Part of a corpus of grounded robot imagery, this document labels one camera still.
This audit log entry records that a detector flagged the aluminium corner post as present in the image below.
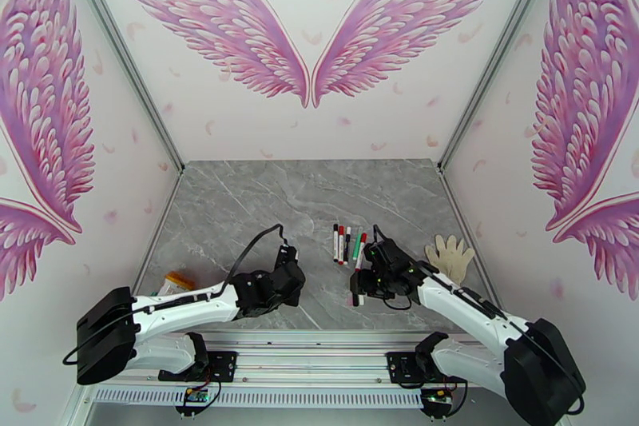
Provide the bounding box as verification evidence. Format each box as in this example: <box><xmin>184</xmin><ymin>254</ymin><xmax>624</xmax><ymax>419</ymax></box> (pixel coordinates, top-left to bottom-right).
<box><xmin>438</xmin><ymin>0</ymin><xmax>570</xmax><ymax>175</ymax></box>
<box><xmin>54</xmin><ymin>0</ymin><xmax>187</xmax><ymax>175</ymax></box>

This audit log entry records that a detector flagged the white bottle orange lid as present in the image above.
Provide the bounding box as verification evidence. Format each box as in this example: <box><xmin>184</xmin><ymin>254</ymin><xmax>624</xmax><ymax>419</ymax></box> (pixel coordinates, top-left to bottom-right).
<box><xmin>161</xmin><ymin>270</ymin><xmax>196</xmax><ymax>297</ymax></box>

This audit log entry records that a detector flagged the left small circuit board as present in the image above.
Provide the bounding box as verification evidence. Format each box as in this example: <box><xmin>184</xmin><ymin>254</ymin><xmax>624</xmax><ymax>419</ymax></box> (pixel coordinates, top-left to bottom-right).
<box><xmin>173</xmin><ymin>388</ymin><xmax>211</xmax><ymax>416</ymax></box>

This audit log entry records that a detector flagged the right small circuit board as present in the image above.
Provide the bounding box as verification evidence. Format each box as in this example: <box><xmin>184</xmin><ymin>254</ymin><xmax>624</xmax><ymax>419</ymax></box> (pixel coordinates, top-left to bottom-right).
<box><xmin>420</xmin><ymin>388</ymin><xmax>456</xmax><ymax>419</ymax></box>

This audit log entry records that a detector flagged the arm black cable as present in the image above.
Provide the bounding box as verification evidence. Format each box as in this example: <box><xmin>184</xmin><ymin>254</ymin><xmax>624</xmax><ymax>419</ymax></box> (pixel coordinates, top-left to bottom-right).
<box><xmin>219</xmin><ymin>223</ymin><xmax>292</xmax><ymax>291</ymax></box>
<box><xmin>371</xmin><ymin>225</ymin><xmax>450</xmax><ymax>286</ymax></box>

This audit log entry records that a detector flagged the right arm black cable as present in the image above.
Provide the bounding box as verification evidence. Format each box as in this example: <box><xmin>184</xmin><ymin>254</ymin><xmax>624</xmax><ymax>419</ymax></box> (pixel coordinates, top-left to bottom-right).
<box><xmin>371</xmin><ymin>225</ymin><xmax>450</xmax><ymax>286</ymax></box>

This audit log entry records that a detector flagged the small circuit board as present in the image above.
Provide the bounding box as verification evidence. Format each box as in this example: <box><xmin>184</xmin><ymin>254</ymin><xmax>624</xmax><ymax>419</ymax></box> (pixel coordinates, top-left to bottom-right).
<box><xmin>173</xmin><ymin>388</ymin><xmax>211</xmax><ymax>416</ymax></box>
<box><xmin>420</xmin><ymin>388</ymin><xmax>456</xmax><ymax>419</ymax></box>

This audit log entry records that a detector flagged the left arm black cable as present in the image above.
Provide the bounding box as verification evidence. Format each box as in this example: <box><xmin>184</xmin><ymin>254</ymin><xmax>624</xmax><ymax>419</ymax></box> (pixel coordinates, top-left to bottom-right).
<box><xmin>219</xmin><ymin>223</ymin><xmax>292</xmax><ymax>291</ymax></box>

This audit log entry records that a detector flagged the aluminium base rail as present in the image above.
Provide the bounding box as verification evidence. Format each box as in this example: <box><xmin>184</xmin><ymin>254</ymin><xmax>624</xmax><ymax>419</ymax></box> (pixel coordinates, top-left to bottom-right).
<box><xmin>77</xmin><ymin>331</ymin><xmax>555</xmax><ymax>387</ymax></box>

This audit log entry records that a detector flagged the cream work glove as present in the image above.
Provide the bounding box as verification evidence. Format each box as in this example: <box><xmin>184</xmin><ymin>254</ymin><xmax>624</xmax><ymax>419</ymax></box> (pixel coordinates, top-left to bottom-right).
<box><xmin>424</xmin><ymin>233</ymin><xmax>476</xmax><ymax>286</ymax></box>

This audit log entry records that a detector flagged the aluminium table edge rail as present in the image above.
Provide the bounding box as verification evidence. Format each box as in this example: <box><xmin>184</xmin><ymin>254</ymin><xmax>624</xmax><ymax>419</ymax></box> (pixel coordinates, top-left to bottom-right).
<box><xmin>438</xmin><ymin>170</ymin><xmax>500</xmax><ymax>303</ymax></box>
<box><xmin>132</xmin><ymin>170</ymin><xmax>187</xmax><ymax>296</ymax></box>

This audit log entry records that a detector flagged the white perforated strip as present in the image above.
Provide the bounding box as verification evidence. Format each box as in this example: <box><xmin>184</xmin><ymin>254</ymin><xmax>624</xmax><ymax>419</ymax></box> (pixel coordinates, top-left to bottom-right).
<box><xmin>92</xmin><ymin>387</ymin><xmax>426</xmax><ymax>409</ymax></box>

